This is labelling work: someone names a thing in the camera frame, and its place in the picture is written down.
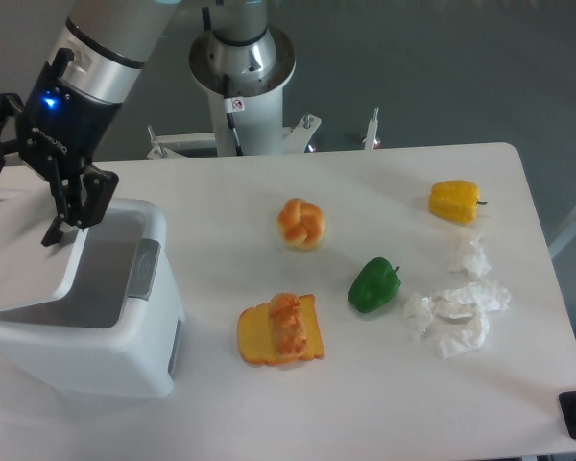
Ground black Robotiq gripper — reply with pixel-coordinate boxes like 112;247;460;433
0;66;121;247

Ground white trash can lid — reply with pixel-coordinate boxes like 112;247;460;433
0;188;87;312

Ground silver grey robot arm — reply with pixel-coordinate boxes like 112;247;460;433
0;1;282;247

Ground white plastic trash can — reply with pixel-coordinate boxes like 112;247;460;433
0;199;184;398

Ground knotted bread roll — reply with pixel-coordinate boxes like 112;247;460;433
276;198;326;251

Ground toast bread slice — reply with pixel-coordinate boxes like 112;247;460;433
237;295;325;366

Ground long croissant bread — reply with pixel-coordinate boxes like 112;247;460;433
269;293;307;358

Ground green bell pepper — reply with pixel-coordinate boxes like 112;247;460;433
348;256;401;314

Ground crumpled white tissue small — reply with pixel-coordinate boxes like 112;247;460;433
403;293;434;333

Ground yellow bell pepper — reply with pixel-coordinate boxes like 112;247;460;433
428;180;487;224

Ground crumpled white tissue large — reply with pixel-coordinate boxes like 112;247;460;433
433;279;511;360

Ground crumpled white tissue upper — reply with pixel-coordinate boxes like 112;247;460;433
448;233;492;280

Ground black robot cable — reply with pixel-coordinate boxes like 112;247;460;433
221;72;245;157

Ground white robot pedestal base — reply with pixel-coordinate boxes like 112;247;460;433
148;25;322;159

